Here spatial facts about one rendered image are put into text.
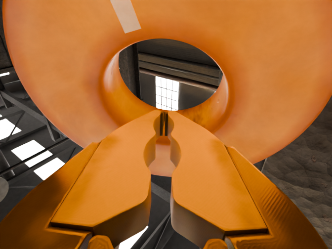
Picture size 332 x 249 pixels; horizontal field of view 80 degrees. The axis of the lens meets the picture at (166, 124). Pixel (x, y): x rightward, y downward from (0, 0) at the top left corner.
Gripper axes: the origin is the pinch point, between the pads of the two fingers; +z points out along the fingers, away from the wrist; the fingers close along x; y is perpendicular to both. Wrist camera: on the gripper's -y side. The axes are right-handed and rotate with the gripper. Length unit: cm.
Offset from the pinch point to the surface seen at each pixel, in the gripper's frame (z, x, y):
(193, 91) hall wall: 695, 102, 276
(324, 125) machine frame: 11.9, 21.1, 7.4
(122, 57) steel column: 386, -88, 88
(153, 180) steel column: 372, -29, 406
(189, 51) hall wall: 708, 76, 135
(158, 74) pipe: 697, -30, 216
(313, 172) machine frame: 11.2, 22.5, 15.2
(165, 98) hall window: 771, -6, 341
